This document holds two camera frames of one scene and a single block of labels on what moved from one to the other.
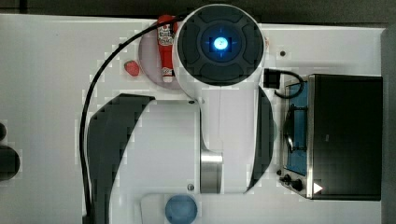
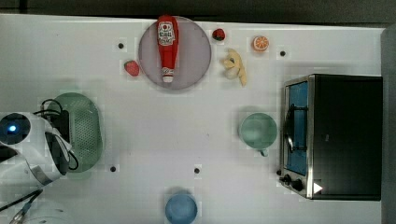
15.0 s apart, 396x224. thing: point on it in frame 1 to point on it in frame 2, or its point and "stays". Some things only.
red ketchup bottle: (167, 38) stays
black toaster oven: (332, 136) stays
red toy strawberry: (132, 67) stays
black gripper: (271, 78) to (62, 123)
